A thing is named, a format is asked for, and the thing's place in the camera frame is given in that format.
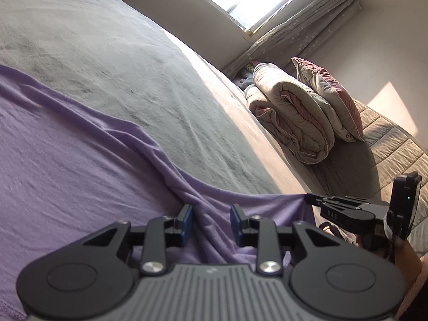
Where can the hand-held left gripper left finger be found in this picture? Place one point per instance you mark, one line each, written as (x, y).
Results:
(187, 222)

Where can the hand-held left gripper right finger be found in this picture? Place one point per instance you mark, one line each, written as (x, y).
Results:
(236, 222)

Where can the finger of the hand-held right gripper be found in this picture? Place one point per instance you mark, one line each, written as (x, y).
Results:
(314, 199)

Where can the purple pants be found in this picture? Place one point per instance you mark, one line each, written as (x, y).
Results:
(83, 174)

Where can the person's right forearm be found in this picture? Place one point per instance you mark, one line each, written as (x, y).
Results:
(406, 257)

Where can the quilted grey headboard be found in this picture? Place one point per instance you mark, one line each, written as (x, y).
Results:
(391, 147)

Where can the folded duvet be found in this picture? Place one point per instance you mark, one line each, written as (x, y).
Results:
(294, 120)

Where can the grey and maroon pillow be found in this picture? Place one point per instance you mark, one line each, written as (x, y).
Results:
(331, 100)

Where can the dark cloth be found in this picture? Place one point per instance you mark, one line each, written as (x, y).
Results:
(245, 78)

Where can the patterned grey curtain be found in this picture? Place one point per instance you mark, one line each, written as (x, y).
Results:
(301, 33)

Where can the grey bed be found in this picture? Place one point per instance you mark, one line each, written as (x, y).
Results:
(117, 57)

